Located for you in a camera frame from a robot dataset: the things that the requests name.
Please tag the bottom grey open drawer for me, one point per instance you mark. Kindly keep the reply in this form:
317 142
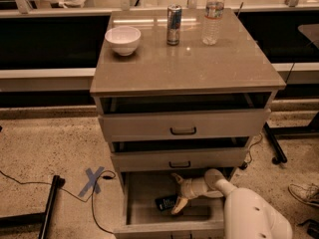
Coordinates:
202 218

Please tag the blue tape cross mark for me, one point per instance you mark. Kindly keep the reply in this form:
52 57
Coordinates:
92 181

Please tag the metal railing frame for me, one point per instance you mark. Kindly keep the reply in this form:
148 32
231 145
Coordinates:
159 4

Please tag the middle grey drawer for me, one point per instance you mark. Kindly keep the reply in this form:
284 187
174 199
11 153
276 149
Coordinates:
179 159

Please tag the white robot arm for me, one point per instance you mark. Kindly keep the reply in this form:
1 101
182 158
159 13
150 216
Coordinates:
247 215

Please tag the white ceramic bowl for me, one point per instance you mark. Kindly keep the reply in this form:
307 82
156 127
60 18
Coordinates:
123 40

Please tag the black metal stand leg left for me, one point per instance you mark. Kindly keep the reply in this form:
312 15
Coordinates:
42 218

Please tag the black table leg with caster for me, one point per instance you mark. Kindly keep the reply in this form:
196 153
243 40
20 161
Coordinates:
279 155

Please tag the white sneaker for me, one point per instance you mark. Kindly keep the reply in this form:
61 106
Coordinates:
305 193

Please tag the grey three-drawer cabinet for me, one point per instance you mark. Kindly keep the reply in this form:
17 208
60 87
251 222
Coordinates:
233 74

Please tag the clear plastic water bottle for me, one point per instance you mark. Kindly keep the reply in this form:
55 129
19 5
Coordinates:
212 21

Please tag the silver blue energy drink can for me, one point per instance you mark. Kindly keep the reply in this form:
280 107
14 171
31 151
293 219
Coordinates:
173 24

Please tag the top grey drawer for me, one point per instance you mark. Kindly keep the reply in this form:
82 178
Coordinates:
183 125

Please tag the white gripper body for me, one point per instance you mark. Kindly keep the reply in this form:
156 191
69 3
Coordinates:
191 189

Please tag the dark rxbar blueberry wrapper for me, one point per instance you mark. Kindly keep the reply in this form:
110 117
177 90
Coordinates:
166 202

